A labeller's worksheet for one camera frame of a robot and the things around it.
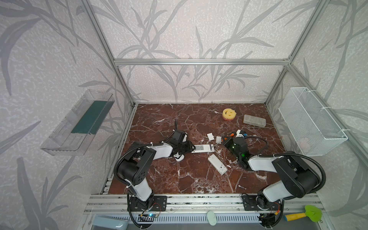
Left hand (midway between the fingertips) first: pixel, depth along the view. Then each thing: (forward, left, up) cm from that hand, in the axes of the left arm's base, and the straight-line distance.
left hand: (196, 144), depth 92 cm
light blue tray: (-41, +43, 0) cm, 59 cm away
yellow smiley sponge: (+26, -25, 0) cm, 36 cm away
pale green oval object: (-39, -7, 0) cm, 39 cm away
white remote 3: (-12, -13, -3) cm, 18 cm away
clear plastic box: (+20, -44, -1) cm, 48 cm away
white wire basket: (-8, -52, +32) cm, 61 cm away
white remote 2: (-1, -4, -3) cm, 5 cm away
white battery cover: (+9, -10, -4) cm, 14 cm away
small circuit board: (-38, +23, -3) cm, 45 cm away
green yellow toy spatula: (-36, -56, +1) cm, 67 cm away
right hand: (+6, -17, +5) cm, 18 cm away
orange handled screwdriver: (+3, -22, +7) cm, 23 cm away
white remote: (-11, +10, +5) cm, 16 cm away
